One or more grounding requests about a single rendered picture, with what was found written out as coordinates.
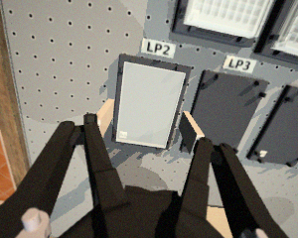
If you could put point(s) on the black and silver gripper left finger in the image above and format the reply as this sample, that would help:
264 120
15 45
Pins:
24 214

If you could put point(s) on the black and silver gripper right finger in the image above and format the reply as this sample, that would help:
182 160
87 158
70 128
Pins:
246 213

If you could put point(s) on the dark grey l-shaped nest locator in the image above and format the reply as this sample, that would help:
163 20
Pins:
205 34

